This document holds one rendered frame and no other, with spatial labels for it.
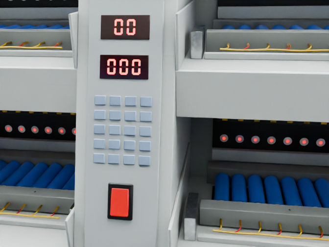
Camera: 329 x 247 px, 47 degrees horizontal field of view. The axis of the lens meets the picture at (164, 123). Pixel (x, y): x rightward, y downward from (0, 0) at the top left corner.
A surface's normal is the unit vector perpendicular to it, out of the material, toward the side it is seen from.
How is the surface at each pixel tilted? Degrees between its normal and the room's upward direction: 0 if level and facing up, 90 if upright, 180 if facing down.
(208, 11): 90
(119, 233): 90
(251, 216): 109
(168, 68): 90
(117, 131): 90
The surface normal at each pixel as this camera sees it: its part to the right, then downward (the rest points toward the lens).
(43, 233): -0.02, -0.93
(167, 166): -0.15, 0.04
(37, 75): -0.15, 0.36
